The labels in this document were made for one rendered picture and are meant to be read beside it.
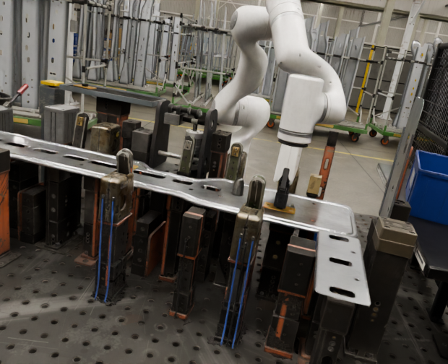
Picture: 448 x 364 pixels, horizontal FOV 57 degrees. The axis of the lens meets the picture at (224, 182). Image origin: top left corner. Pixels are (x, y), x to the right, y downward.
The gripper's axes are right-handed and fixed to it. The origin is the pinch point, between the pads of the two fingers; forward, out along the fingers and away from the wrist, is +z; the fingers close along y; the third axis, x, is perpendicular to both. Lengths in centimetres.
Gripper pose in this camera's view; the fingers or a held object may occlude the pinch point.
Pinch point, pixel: (281, 198)
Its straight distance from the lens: 108.3
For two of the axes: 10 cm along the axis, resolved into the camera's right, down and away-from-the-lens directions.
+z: -1.5, 9.4, 3.2
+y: -2.4, 2.8, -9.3
